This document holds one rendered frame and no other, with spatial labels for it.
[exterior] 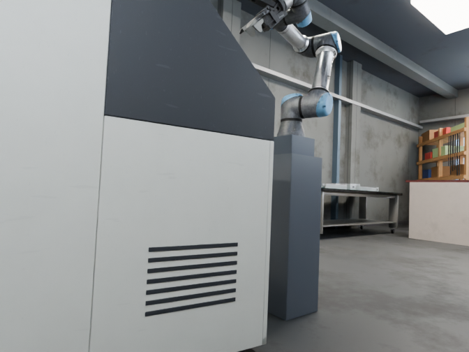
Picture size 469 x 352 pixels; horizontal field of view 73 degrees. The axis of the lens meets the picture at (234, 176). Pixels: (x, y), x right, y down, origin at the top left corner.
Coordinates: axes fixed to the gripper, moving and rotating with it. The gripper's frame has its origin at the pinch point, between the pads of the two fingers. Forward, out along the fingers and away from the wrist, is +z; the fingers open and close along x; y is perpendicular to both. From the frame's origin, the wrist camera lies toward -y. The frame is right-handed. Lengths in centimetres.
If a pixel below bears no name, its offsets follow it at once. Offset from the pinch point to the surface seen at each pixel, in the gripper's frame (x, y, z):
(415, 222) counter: 210, 386, -150
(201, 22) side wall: -30.8, -11.0, 24.4
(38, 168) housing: -50, -8, 86
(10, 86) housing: -47, -26, 77
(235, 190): -39, 36, 52
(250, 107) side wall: -31.9, 19.8, 28.1
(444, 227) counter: 173, 391, -162
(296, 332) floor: -30, 108, 71
